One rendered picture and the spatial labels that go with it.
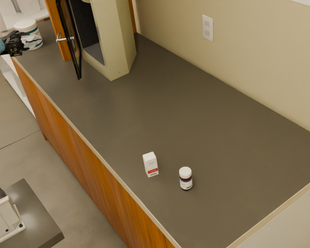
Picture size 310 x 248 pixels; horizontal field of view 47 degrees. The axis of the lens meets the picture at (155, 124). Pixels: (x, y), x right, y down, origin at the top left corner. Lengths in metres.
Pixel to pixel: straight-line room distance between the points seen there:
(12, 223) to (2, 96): 2.72
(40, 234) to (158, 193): 0.41
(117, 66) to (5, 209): 0.93
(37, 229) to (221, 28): 1.11
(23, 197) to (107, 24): 0.85
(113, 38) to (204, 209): 0.95
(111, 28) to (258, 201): 1.02
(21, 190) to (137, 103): 0.63
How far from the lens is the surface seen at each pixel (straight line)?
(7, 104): 3.75
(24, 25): 2.32
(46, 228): 1.28
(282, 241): 1.48
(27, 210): 1.36
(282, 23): 1.44
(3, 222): 1.26
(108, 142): 1.48
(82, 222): 2.45
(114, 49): 1.79
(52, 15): 2.02
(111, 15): 1.73
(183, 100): 1.64
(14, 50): 1.81
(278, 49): 1.49
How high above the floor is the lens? 1.92
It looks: 40 degrees down
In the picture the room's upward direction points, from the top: 8 degrees counter-clockwise
